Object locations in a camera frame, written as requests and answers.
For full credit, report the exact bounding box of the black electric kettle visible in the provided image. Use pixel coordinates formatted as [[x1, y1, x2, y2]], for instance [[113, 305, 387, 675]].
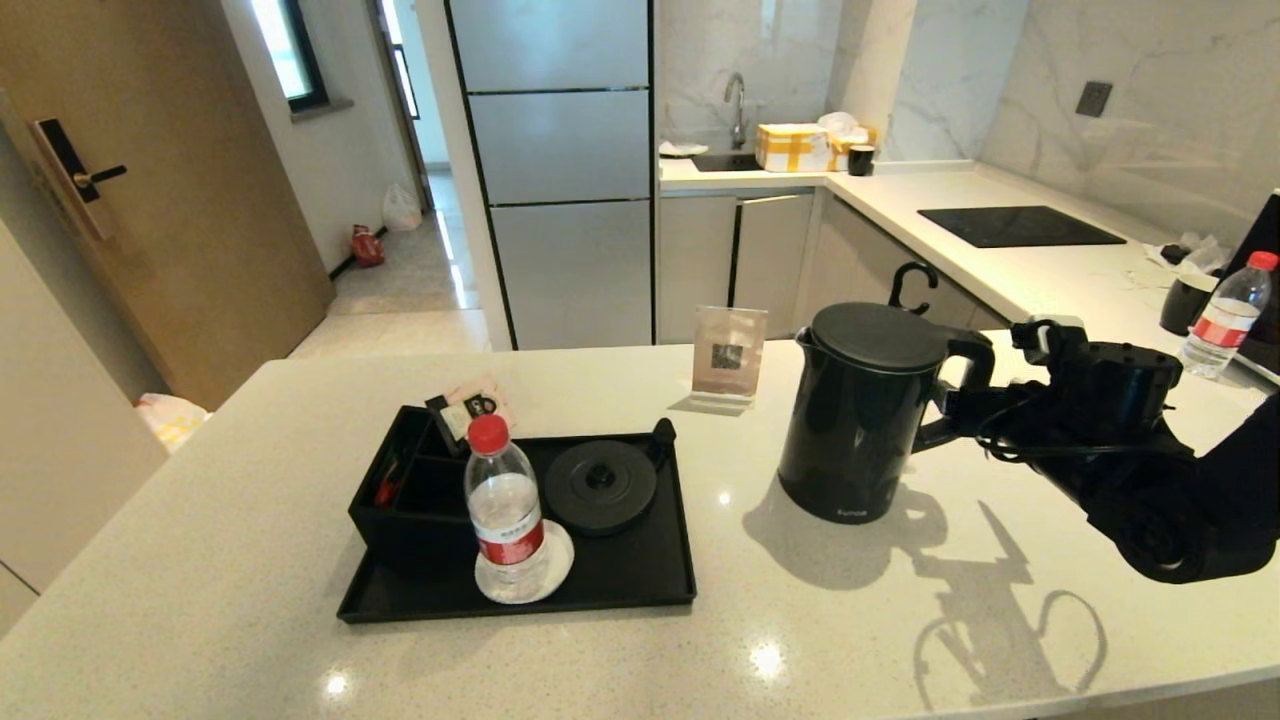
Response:
[[778, 302, 997, 524]]

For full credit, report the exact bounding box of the clear water bottle red cap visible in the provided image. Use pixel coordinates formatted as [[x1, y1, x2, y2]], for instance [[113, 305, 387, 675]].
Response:
[[464, 413, 547, 601], [1180, 250, 1279, 380]]

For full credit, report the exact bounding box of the black round kettle base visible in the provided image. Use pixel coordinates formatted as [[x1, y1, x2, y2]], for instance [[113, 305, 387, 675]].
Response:
[[544, 440, 658, 538]]

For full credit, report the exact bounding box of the pink tea sachet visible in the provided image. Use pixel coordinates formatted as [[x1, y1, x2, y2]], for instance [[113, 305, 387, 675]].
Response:
[[445, 374, 518, 441]]

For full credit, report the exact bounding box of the black hook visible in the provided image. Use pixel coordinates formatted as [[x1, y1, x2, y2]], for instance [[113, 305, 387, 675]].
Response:
[[888, 260, 939, 316]]

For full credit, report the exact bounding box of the black induction cooktop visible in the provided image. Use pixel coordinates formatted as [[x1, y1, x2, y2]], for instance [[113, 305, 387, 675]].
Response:
[[917, 205, 1127, 249]]

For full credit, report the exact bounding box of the crumpled white tissue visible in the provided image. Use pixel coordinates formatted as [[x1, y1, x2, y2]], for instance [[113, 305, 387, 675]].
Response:
[[1143, 232, 1229, 277]]

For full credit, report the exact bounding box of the white kitchen base cabinet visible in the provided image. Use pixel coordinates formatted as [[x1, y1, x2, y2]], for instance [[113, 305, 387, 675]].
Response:
[[658, 186, 1011, 346]]

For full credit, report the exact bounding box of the clear acrylic sign holder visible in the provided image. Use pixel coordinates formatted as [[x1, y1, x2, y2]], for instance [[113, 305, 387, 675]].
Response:
[[690, 305, 769, 415]]

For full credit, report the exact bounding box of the yellow white tissue box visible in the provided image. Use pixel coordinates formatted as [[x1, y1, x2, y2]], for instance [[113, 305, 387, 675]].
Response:
[[755, 123, 833, 173]]

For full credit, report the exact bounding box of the chrome kitchen faucet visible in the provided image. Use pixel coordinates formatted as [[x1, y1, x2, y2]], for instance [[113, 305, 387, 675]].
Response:
[[723, 73, 748, 149]]

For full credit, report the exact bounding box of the black rectangular serving tray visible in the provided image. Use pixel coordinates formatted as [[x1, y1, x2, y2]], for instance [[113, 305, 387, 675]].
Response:
[[336, 432, 698, 625]]

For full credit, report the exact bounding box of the white round paper coaster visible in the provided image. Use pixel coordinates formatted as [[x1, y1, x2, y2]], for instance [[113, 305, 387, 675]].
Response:
[[474, 520, 575, 605]]

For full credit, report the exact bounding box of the silver refrigerator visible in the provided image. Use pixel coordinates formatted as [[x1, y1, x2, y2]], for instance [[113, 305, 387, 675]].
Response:
[[445, 0, 658, 351]]

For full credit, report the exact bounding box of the black compartment organizer box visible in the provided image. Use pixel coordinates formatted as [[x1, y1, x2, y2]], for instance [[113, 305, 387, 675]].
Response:
[[348, 405, 491, 579]]

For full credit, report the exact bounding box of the black framed window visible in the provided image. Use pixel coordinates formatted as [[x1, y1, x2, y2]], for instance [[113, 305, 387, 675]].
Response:
[[250, 0, 331, 114]]

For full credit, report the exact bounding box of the yellow white plastic bag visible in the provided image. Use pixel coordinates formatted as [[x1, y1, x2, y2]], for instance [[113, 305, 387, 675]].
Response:
[[136, 393, 213, 456]]

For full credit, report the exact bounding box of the brown wooden door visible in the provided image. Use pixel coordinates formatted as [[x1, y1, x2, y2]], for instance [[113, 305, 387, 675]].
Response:
[[0, 0, 336, 411]]

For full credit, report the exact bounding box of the beige cabinet panel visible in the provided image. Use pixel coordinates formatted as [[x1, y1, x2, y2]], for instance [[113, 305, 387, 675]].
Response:
[[0, 218, 169, 641]]

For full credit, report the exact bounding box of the black gold door lock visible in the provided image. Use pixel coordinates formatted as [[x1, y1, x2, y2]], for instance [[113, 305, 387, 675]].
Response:
[[28, 118, 129, 241]]

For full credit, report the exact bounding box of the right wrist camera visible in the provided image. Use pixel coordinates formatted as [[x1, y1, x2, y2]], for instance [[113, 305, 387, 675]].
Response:
[[1012, 318, 1086, 366]]

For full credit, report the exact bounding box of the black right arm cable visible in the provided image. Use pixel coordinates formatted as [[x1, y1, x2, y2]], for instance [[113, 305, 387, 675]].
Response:
[[975, 395, 1196, 463]]

